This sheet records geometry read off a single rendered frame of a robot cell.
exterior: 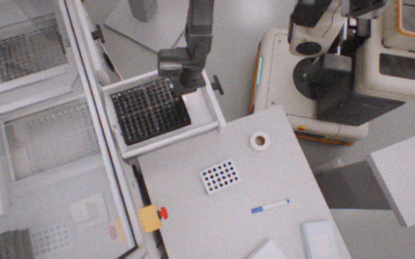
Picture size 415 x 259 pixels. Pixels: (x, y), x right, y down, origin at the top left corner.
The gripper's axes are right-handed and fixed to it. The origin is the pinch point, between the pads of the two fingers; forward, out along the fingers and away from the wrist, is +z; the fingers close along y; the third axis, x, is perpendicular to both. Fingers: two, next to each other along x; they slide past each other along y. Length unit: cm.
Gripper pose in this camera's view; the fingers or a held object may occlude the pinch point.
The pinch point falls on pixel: (183, 92)
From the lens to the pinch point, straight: 96.8
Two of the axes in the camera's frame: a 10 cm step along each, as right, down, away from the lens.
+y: 9.0, -2.8, 3.4
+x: -3.6, -9.1, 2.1
